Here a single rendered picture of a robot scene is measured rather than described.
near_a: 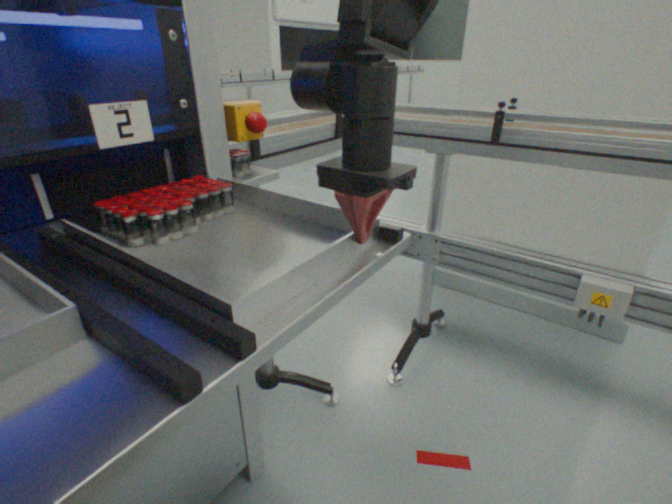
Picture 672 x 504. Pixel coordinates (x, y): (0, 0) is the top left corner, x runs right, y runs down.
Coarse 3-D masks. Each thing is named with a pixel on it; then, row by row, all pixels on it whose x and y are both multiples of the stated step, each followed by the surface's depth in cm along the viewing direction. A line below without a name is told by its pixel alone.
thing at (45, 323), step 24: (0, 264) 44; (0, 288) 43; (24, 288) 41; (48, 288) 37; (0, 312) 39; (24, 312) 39; (48, 312) 39; (72, 312) 34; (0, 336) 30; (24, 336) 31; (48, 336) 33; (72, 336) 35; (0, 360) 30; (24, 360) 32
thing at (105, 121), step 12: (96, 108) 55; (108, 108) 56; (120, 108) 57; (132, 108) 59; (144, 108) 60; (96, 120) 55; (108, 120) 57; (120, 120) 58; (132, 120) 59; (144, 120) 61; (96, 132) 56; (108, 132) 57; (132, 132) 60; (144, 132) 61; (108, 144) 57; (120, 144) 59
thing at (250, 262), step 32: (256, 192) 66; (64, 224) 52; (224, 224) 59; (256, 224) 59; (288, 224) 59; (320, 224) 59; (128, 256) 43; (160, 256) 50; (192, 256) 50; (224, 256) 50; (256, 256) 50; (288, 256) 50; (320, 256) 43; (352, 256) 49; (192, 288) 37; (224, 288) 43; (256, 288) 36; (288, 288) 40; (256, 320) 37
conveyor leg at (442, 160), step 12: (444, 156) 127; (444, 168) 129; (432, 180) 133; (444, 180) 131; (432, 192) 134; (444, 192) 133; (432, 204) 135; (432, 216) 137; (432, 228) 138; (432, 276) 147; (420, 288) 151; (432, 288) 150; (420, 300) 153; (420, 312) 155; (420, 324) 157
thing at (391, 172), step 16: (352, 128) 41; (368, 128) 40; (384, 128) 41; (352, 144) 42; (368, 144) 41; (384, 144) 42; (336, 160) 47; (352, 160) 42; (368, 160) 42; (384, 160) 43; (352, 176) 43; (368, 176) 42; (384, 176) 41; (400, 176) 41
